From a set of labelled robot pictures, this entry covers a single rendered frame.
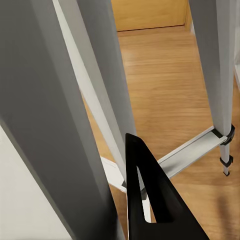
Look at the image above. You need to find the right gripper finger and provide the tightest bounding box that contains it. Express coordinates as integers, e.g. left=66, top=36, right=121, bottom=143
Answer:
left=125, top=133, right=210, bottom=240

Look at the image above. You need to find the camera tripod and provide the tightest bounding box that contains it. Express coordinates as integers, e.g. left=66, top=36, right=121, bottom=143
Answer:
left=0, top=0, right=237, bottom=240

